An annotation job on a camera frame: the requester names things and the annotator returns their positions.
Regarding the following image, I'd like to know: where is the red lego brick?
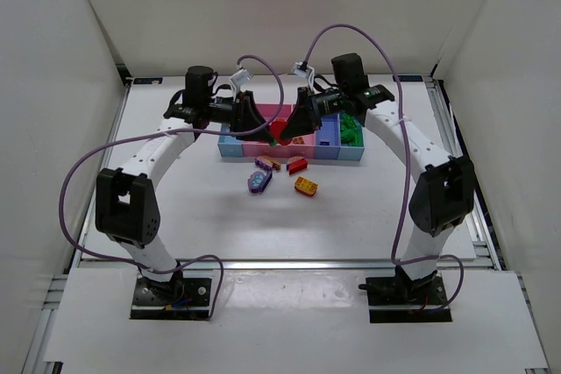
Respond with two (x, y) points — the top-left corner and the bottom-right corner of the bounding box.
(286, 156), (309, 175)

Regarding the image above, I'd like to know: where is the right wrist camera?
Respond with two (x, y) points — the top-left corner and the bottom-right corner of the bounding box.
(292, 61), (315, 89)

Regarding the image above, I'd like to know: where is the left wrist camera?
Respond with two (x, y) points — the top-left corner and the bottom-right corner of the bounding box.
(229, 67), (253, 102)

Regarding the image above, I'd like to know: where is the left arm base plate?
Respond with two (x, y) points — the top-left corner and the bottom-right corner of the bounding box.
(130, 275), (212, 321)

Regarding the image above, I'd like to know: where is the large pink bin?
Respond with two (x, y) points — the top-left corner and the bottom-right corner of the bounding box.
(242, 103), (295, 158)

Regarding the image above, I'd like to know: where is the light blue left bin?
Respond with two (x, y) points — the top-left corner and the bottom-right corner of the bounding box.
(217, 135), (245, 158)

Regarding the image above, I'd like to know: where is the light blue bin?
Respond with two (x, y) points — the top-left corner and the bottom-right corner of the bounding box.
(337, 131), (365, 161)
(217, 135), (245, 158)

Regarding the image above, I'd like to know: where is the purple brown lego piece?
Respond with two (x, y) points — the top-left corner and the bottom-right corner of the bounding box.
(254, 156), (281, 171)

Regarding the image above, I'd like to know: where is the purple flower lego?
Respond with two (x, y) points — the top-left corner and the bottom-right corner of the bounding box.
(247, 171), (273, 194)

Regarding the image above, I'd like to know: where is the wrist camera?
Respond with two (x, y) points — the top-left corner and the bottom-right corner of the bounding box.
(292, 61), (315, 89)
(229, 67), (253, 102)

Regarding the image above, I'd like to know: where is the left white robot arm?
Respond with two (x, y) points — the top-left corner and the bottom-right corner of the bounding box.
(96, 66), (273, 283)

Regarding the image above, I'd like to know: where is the small pink bin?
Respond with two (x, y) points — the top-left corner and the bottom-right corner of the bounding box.
(284, 106), (316, 159)

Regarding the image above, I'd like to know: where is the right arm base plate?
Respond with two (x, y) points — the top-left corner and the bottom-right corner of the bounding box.
(359, 276), (452, 324)

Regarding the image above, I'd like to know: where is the light blue right bin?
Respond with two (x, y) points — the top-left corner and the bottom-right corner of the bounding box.
(337, 131), (365, 161)

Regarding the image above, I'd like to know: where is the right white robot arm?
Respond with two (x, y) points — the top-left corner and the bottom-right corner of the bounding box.
(279, 53), (475, 282)

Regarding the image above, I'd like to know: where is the dark blue bin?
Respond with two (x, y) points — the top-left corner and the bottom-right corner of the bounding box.
(314, 115), (341, 160)

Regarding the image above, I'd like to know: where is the green lego brick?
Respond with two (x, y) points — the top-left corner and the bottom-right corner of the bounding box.
(340, 113), (363, 147)

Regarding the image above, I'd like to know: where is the yellow curved lego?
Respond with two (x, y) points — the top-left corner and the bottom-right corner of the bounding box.
(295, 177), (318, 197)

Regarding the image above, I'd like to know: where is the red heart lego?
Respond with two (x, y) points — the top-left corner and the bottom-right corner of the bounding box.
(269, 119), (292, 146)

